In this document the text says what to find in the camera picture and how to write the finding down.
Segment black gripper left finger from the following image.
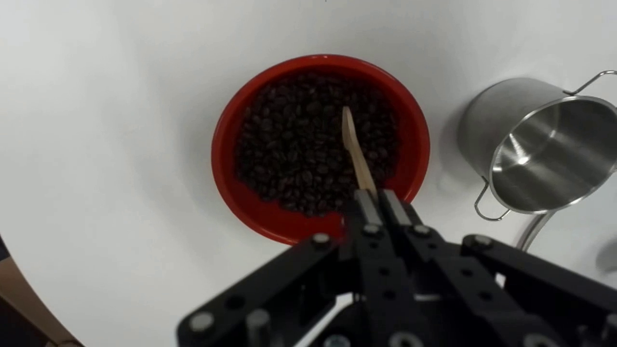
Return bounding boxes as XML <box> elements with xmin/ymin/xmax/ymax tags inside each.
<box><xmin>175</xmin><ymin>189</ymin><xmax>426</xmax><ymax>347</ymax></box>

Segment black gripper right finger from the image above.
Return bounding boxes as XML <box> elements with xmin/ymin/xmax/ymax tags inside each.
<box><xmin>379</xmin><ymin>189</ymin><xmax>617</xmax><ymax>347</ymax></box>

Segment small silver steel pot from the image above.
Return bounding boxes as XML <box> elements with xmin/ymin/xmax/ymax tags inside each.
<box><xmin>457</xmin><ymin>68</ymin><xmax>617</xmax><ymax>224</ymax></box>

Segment dark coffee beans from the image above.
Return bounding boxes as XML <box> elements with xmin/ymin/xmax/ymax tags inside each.
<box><xmin>233</xmin><ymin>72</ymin><xmax>401</xmax><ymax>218</ymax></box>

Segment red orange bowl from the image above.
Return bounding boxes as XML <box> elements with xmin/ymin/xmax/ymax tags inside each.
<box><xmin>210</xmin><ymin>52</ymin><xmax>431</xmax><ymax>247</ymax></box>

